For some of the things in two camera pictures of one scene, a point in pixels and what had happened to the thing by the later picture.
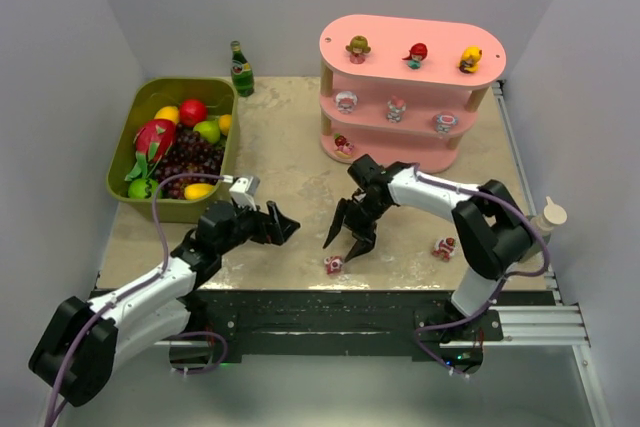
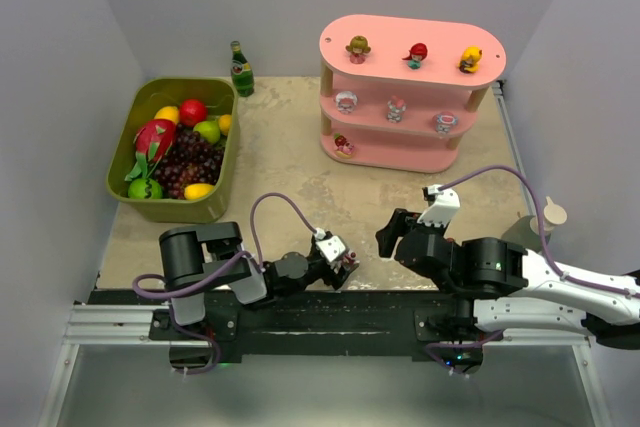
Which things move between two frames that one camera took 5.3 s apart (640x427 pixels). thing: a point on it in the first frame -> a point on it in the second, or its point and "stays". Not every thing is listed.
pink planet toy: (444, 122) stays
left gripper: (267, 226) -> (329, 267)
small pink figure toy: (395, 109) stays
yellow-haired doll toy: (469, 62) stays
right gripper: (358, 213) -> (406, 235)
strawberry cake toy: (345, 148) stays
